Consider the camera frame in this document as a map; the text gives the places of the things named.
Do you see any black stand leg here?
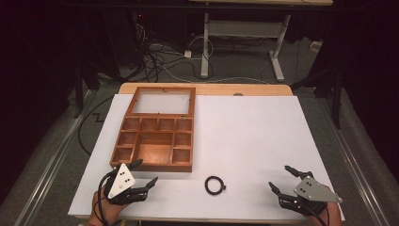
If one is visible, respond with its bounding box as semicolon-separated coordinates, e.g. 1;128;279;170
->
291;65;344;130
72;60;102;120

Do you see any metal floor rail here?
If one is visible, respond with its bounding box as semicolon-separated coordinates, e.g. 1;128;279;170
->
314;95;391;226
18;89;97;226

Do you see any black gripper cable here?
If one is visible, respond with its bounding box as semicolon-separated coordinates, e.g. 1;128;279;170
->
96;170;118;226
309;209;331;226

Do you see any person's left hand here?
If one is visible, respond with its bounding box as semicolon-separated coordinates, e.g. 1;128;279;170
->
88;187;130;226

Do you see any person's right hand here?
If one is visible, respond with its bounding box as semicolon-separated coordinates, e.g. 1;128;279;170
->
304;202;343;226

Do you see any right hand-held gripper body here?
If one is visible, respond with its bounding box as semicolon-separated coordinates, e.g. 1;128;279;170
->
277;175;343;218

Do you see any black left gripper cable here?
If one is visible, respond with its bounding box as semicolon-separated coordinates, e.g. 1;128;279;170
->
96;170;118;226

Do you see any long black floor cable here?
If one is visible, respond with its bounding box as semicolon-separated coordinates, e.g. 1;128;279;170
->
77;95;115;156

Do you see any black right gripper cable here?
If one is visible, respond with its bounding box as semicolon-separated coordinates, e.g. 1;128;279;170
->
309;209;331;226

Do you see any white floor cable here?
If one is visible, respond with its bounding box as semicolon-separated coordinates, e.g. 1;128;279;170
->
153;43;271;86

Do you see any wooden table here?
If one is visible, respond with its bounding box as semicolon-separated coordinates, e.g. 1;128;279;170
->
74;82;314;225

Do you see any wooden compartment box with lid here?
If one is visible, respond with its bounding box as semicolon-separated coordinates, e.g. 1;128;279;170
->
109;87;197;173

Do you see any black ring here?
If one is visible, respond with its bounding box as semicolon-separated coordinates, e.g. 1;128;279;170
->
204;175;228;197

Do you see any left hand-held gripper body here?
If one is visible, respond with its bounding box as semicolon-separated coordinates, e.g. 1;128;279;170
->
103;162;149;206

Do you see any white metal desk frame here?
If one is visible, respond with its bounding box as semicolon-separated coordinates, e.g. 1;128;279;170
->
200;12;292;83

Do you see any white table mat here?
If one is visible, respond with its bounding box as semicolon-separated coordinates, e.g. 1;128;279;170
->
67;93;346;222

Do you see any small beige floor box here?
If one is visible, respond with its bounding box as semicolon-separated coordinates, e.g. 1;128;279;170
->
310;40;324;53

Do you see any tangle of black floor cables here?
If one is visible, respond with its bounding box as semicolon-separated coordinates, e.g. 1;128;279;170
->
131;22;217;83

